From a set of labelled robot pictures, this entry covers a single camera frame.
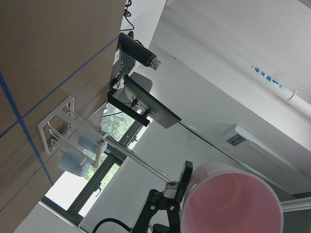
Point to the pink plastic cup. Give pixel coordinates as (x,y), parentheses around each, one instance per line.
(223,199)

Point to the white wire cup rack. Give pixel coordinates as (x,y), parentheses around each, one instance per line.
(61,124)

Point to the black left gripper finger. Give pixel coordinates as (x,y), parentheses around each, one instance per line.
(183,181)

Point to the light blue plastic cup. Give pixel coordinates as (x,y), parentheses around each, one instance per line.
(73,164)

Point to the light blue cup on rack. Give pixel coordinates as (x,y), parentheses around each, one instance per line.
(88,144)

